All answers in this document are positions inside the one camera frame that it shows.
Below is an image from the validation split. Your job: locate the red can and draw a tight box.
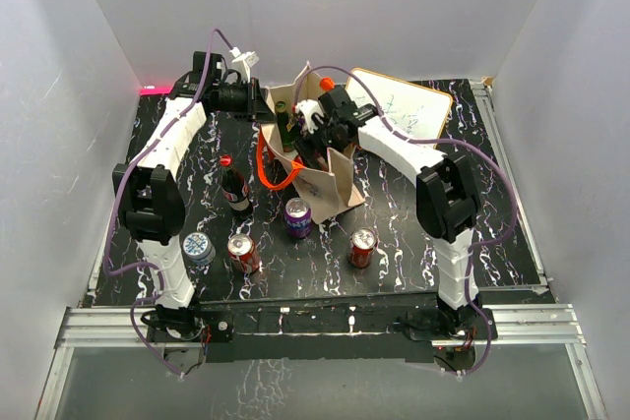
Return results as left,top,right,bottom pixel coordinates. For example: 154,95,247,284
347,227,378,269
227,234,261,274

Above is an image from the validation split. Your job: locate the aluminium frame rail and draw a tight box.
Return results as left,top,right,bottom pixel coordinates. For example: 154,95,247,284
36,301,607,419

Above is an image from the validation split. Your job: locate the cola glass bottle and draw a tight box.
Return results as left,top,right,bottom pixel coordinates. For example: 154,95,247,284
220,154,253,218

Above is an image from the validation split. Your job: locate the small whiteboard wooden frame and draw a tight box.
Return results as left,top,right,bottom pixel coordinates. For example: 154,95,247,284
346,68,453,157

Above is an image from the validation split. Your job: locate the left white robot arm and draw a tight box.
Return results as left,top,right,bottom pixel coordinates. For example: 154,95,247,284
112,47,273,340

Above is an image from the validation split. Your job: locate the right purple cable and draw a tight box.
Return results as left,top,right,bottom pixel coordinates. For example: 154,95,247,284
294,64,519,377

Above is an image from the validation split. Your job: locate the blue white tin can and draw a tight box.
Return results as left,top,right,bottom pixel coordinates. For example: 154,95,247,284
182,232,216,266

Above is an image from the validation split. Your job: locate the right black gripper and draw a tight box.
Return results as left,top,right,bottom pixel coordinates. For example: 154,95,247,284
293,115,349,176

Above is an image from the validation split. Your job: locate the pink tape strip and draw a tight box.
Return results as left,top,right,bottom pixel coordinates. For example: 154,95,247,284
139,86,172,96

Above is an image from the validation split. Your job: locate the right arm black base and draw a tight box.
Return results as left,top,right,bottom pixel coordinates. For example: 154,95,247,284
393,305,498,349

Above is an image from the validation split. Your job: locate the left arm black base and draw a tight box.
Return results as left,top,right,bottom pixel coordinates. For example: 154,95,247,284
140,305,234,345

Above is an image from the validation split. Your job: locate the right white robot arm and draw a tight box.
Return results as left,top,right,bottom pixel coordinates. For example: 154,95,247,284
293,85,480,338

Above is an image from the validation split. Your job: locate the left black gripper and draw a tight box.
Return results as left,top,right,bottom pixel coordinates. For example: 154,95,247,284
215,79,279,124

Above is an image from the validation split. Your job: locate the green glass bottle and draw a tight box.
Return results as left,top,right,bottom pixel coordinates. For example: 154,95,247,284
275,101,296,153

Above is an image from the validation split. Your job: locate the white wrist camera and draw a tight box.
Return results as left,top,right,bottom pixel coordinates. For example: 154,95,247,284
229,47,259,82
293,99,327,137

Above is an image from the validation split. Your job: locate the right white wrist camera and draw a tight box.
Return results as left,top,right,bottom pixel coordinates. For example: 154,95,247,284
293,99,327,137

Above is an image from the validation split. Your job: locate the beige canvas tote bag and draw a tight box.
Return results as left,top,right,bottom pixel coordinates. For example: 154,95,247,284
256,64,365,224

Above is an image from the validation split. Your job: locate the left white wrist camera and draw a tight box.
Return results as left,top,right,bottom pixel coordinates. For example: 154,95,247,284
229,47,259,82

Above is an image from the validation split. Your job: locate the purple can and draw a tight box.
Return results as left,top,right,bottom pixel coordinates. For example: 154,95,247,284
284,198,312,239

